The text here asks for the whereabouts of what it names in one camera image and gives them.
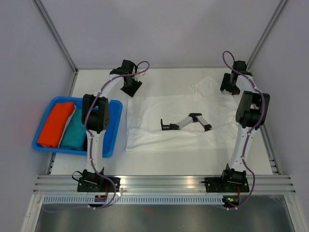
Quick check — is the white t-shirt with robot print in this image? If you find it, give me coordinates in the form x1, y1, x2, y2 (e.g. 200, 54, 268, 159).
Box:
126, 76, 238, 152

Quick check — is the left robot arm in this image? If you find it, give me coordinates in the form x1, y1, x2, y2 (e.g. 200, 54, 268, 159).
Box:
82, 59, 150, 191

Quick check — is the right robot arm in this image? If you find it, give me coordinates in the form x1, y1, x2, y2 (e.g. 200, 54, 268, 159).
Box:
220, 60, 270, 191

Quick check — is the blue plastic bin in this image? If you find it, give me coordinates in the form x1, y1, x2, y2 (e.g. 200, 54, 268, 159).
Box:
32, 96, 123, 158

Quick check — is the teal rolled t-shirt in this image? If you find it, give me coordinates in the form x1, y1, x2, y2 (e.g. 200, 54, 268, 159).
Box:
59, 108, 86, 151

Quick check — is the orange rolled t-shirt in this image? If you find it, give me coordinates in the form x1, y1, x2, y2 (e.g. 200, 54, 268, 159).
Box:
37, 102, 76, 148

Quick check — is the dark navy t-shirt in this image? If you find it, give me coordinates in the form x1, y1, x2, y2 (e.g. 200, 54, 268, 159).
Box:
82, 138, 88, 151

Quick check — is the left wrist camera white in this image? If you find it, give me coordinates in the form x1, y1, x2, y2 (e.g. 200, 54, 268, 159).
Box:
133, 68, 146, 81

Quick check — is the right aluminium frame post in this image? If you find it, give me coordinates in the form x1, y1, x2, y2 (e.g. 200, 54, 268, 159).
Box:
247, 0, 289, 69

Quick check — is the aluminium frame post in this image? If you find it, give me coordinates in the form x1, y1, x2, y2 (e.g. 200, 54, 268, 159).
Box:
32, 0, 78, 73
247, 0, 289, 69

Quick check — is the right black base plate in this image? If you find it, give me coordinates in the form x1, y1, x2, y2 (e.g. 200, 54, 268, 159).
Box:
202, 170, 250, 193

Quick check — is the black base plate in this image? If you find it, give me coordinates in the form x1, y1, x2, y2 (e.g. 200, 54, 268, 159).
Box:
72, 170, 121, 193
202, 170, 250, 193

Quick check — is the left aluminium frame post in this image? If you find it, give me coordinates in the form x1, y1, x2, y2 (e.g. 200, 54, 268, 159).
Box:
32, 0, 78, 73

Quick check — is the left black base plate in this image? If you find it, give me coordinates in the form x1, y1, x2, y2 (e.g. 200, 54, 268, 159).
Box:
72, 170, 121, 193

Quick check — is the aluminium mounting rail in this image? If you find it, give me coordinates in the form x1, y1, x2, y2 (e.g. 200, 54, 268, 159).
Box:
32, 175, 296, 195

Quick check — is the white slotted cable duct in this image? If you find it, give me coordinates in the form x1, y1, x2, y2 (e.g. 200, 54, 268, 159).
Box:
43, 195, 224, 205

